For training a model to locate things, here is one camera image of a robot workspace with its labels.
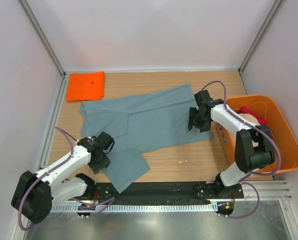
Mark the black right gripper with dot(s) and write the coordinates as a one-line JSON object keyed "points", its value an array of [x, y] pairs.
{"points": [[192, 122]]}

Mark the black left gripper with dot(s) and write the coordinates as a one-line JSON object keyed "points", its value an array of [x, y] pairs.
{"points": [[105, 162]]}

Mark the blue grey t shirt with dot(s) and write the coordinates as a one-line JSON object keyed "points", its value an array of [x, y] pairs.
{"points": [[138, 124]]}

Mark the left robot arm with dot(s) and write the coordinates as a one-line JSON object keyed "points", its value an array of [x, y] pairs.
{"points": [[38, 192]]}

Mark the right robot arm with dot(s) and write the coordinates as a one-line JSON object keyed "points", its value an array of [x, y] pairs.
{"points": [[254, 147]]}

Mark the beige t shirt in basket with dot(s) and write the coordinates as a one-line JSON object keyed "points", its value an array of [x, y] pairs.
{"points": [[250, 118]]}

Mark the red t shirt in basket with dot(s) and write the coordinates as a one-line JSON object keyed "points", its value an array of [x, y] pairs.
{"points": [[245, 110]]}

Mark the folded orange t shirt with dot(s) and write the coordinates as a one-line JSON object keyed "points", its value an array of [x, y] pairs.
{"points": [[85, 87]]}

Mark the orange plastic basket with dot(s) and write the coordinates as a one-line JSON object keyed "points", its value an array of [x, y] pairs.
{"points": [[266, 108]]}

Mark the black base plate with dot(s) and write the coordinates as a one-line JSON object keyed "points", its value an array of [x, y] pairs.
{"points": [[168, 193]]}

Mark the white slotted cable duct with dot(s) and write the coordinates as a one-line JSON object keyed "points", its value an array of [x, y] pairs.
{"points": [[78, 208]]}

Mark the right aluminium corner post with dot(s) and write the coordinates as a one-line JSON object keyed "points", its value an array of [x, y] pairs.
{"points": [[268, 20]]}

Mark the aluminium corner post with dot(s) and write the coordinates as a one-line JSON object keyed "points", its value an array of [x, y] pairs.
{"points": [[268, 20], [39, 31]]}

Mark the left aluminium corner post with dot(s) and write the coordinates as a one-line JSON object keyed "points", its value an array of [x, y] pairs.
{"points": [[39, 31]]}

